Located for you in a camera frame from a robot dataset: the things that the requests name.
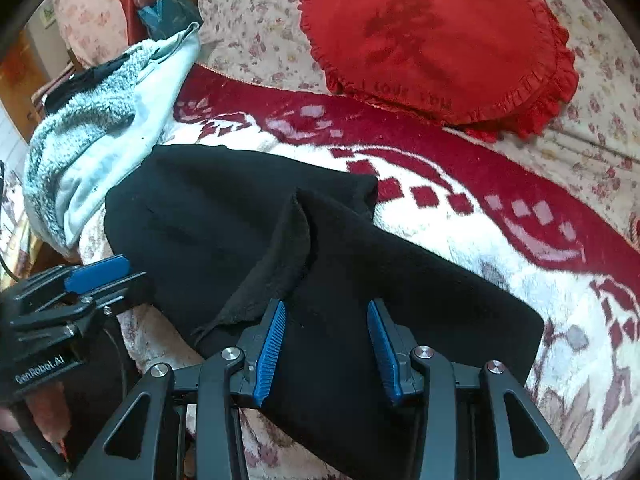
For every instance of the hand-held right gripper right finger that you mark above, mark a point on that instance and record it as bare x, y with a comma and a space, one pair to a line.
383, 355

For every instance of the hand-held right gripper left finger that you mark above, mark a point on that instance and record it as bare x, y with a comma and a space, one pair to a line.
270, 355

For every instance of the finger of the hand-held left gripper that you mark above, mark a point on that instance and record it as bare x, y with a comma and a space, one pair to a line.
50, 317
95, 272

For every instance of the black pants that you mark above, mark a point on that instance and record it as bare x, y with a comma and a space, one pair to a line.
225, 210

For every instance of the red and white plush blanket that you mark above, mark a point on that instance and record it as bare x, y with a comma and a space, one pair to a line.
500, 240

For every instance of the light blue fleece-lined garment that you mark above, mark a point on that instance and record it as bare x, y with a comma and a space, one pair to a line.
125, 110

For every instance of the black cloth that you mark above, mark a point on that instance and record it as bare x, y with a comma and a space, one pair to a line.
75, 85

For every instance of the wooden cabinet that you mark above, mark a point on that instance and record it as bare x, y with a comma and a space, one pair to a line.
25, 80

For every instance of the floral cushion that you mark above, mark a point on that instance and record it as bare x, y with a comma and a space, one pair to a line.
90, 15

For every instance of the teal plastic bag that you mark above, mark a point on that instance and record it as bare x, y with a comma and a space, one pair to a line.
170, 12

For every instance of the dark red cloth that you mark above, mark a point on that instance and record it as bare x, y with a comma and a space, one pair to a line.
125, 0

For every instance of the floral sofa cover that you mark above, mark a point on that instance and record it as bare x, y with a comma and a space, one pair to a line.
250, 25

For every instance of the red heart-shaped ruffled pillow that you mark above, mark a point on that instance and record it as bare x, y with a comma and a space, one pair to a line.
425, 35

